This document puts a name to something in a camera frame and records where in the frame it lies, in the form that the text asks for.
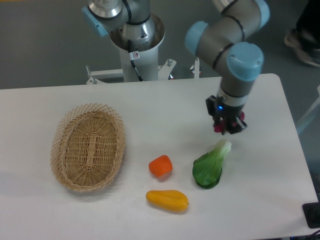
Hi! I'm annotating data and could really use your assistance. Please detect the woven wicker basket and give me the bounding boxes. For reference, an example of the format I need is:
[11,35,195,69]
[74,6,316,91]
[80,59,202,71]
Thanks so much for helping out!
[50,103,126,192]

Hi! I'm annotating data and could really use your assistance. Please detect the silver blue-capped robot arm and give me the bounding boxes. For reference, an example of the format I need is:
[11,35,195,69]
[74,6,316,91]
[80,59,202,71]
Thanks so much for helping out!
[82,0,270,134]

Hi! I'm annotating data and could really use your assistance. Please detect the grey sneaker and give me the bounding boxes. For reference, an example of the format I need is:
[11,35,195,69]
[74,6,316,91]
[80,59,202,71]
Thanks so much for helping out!
[283,28,320,68]

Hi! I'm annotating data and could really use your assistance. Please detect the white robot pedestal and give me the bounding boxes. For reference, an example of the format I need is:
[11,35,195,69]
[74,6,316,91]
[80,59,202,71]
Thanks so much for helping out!
[109,13,165,82]

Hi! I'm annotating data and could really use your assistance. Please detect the white metal base frame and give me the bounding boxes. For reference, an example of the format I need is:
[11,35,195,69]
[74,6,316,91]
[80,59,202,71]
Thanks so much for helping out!
[85,57,203,85]

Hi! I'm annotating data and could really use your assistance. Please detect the black device at table edge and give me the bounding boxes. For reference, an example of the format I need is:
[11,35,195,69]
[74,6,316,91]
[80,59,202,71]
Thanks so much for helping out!
[302,202,320,229]

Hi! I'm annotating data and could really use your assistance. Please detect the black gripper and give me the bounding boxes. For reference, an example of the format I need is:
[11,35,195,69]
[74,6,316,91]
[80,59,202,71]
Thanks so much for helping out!
[205,95,248,135]

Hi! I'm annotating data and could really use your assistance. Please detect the yellow mango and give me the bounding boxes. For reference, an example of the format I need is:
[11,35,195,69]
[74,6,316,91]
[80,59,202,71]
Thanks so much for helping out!
[145,190,189,212]

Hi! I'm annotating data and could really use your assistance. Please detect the orange carrot piece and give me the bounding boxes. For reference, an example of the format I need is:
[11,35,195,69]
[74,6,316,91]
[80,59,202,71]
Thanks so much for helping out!
[148,155,173,178]

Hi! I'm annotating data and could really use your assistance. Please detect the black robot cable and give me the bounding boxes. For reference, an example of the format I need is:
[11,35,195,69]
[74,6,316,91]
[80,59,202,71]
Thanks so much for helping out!
[127,39,144,82]

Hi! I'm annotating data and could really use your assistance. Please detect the purple sweet potato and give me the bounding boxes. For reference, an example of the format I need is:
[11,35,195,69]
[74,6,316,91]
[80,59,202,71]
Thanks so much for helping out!
[213,111,245,135]

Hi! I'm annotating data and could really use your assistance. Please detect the green bok choy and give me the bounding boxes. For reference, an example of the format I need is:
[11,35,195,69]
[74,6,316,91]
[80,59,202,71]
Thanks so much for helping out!
[192,139,232,189]

